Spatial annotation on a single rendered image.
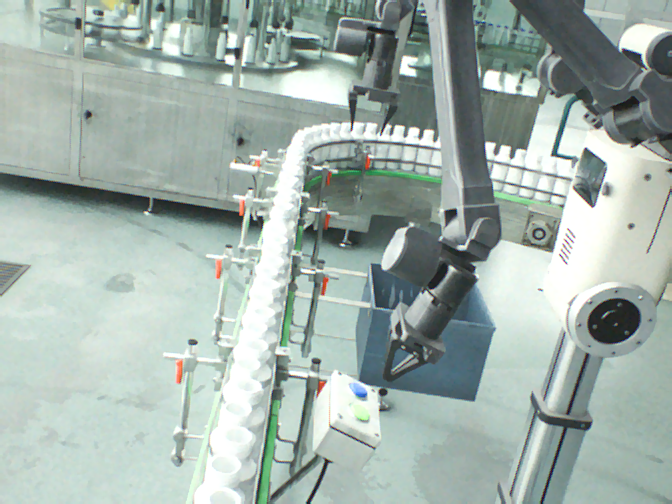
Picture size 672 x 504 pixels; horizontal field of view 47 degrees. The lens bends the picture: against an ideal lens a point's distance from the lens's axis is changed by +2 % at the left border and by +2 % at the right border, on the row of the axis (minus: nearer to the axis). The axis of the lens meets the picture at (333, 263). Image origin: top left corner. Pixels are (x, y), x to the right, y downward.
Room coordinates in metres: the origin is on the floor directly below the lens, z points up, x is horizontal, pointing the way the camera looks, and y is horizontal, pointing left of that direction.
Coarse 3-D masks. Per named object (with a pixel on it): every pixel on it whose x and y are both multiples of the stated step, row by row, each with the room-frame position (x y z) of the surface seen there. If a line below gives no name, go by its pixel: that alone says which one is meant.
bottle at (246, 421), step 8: (232, 400) 0.88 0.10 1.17; (224, 408) 0.86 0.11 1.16; (232, 408) 0.88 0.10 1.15; (240, 408) 0.88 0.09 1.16; (248, 408) 0.87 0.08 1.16; (224, 416) 0.85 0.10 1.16; (232, 416) 0.85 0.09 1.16; (240, 416) 0.85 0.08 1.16; (248, 416) 0.86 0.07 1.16; (224, 424) 0.85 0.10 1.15; (232, 424) 0.84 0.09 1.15; (240, 424) 0.85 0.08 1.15; (248, 424) 0.86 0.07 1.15; (216, 432) 0.86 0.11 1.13; (216, 440) 0.84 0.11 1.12; (216, 448) 0.84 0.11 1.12; (208, 456) 0.85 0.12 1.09; (208, 464) 0.85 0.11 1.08
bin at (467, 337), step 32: (384, 288) 2.04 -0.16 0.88; (416, 288) 2.05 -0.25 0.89; (384, 320) 1.74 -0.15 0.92; (480, 320) 1.88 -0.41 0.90; (384, 352) 1.74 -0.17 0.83; (448, 352) 1.75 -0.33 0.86; (480, 352) 1.75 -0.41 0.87; (384, 384) 1.74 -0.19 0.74; (416, 384) 1.74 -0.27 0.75; (448, 384) 1.75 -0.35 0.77
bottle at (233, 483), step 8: (216, 456) 0.75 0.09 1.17; (224, 456) 0.76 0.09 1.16; (232, 456) 0.76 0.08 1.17; (216, 464) 0.75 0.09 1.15; (224, 464) 0.76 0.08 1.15; (232, 464) 0.76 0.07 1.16; (240, 464) 0.75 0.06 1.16; (208, 472) 0.74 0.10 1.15; (216, 472) 0.73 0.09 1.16; (224, 472) 0.76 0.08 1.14; (232, 472) 0.76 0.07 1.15; (240, 472) 0.75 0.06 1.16; (208, 480) 0.73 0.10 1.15; (216, 480) 0.73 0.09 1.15; (224, 480) 0.73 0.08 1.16; (232, 480) 0.73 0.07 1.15; (200, 488) 0.74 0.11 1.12; (208, 488) 0.73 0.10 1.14; (216, 488) 0.73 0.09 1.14; (232, 488) 0.73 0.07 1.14; (240, 488) 0.76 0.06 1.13; (200, 496) 0.73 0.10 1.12; (240, 496) 0.74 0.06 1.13
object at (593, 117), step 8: (584, 88) 1.64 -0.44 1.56; (584, 96) 1.65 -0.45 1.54; (592, 96) 1.64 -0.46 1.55; (584, 104) 1.67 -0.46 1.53; (592, 104) 1.64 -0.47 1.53; (592, 112) 1.66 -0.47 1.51; (584, 120) 1.69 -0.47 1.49; (592, 120) 1.66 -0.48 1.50; (600, 120) 1.63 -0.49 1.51; (600, 128) 1.63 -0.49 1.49
